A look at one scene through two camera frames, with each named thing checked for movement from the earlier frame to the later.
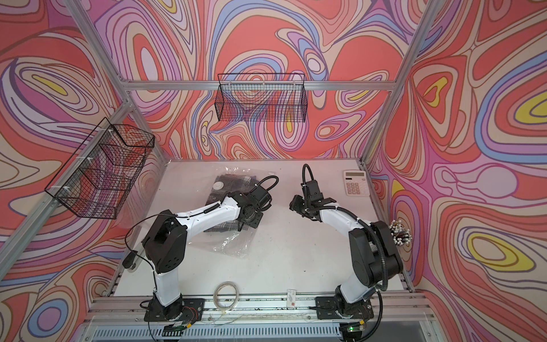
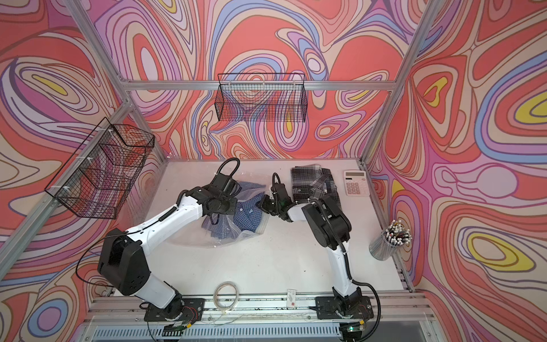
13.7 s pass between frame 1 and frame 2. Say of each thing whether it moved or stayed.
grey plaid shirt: moved
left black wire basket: stayed
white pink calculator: stayed
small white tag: stayed
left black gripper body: moved
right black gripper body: moved
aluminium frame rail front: stayed
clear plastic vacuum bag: moved
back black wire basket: stayed
